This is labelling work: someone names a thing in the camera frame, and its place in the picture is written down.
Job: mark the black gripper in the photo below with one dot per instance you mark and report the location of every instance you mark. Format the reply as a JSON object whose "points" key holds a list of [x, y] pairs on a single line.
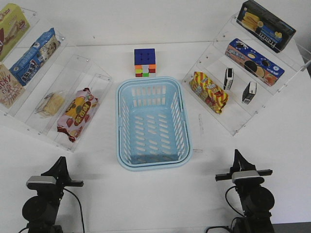
{"points": [[241, 164], [59, 181]]}

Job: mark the bread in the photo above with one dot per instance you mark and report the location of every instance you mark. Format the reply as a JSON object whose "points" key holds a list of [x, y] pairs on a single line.
{"points": [[50, 104]]}

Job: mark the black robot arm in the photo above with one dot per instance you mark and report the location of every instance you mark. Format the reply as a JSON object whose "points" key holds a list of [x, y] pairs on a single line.
{"points": [[256, 200], [41, 210]]}

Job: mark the black white tissue pack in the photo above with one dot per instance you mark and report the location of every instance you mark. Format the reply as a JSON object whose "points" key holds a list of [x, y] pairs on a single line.
{"points": [[249, 92], [229, 77]]}

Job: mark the light blue plastic basket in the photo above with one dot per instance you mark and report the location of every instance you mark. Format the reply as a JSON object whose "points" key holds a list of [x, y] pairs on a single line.
{"points": [[152, 126]]}

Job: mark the pink strawberry snack pack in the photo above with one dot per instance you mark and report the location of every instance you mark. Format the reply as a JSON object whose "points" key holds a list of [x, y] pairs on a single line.
{"points": [[78, 114]]}

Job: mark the red yellow striped snack pack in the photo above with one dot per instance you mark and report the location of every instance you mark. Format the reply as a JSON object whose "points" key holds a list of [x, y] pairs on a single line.
{"points": [[209, 92]]}

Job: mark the clear acrylic left shelf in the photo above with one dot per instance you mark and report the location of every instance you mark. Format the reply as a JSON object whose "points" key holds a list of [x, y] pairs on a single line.
{"points": [[65, 70]]}

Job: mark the clear acrylic shelf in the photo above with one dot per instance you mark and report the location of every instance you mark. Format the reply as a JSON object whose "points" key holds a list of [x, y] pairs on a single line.
{"points": [[65, 70], [213, 62]]}

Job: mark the beige Pocky box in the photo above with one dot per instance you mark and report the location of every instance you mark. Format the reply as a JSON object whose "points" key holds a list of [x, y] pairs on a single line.
{"points": [[10, 87]]}

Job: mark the blue orange sandwich cookie box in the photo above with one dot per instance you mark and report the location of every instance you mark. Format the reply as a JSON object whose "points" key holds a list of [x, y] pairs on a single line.
{"points": [[254, 62]]}

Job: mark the clear acrylic right shelf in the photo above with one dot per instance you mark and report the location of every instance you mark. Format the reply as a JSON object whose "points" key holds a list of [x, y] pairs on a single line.
{"points": [[213, 62]]}

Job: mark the blue cookie bag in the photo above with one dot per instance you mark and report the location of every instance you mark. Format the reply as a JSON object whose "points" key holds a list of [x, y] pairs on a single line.
{"points": [[35, 57]]}

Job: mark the black Franzzi biscuit box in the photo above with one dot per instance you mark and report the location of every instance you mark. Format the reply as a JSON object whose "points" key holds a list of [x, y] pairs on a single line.
{"points": [[265, 26]]}

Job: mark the multicolour puzzle cube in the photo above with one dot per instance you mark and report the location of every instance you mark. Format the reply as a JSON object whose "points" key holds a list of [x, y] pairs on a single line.
{"points": [[145, 62]]}

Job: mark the yellow green snack box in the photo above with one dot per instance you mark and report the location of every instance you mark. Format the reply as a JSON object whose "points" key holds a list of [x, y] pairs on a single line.
{"points": [[13, 26]]}

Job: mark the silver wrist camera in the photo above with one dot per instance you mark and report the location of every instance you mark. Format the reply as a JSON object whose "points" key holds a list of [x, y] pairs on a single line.
{"points": [[41, 183], [246, 175]]}

